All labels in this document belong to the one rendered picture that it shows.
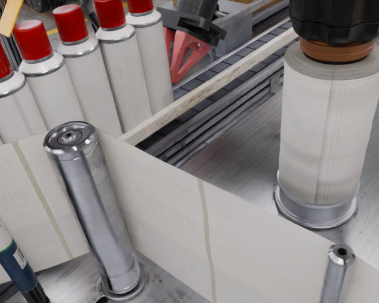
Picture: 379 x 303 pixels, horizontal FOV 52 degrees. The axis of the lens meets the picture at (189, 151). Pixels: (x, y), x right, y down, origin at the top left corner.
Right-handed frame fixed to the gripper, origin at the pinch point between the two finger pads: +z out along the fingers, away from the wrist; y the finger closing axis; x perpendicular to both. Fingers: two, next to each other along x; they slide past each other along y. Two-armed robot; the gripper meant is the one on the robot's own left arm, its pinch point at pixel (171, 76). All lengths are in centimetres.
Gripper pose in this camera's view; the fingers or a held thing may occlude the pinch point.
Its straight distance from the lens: 62.1
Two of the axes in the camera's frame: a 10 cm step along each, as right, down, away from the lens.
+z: -3.5, 9.2, 1.7
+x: 6.0, 0.8, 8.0
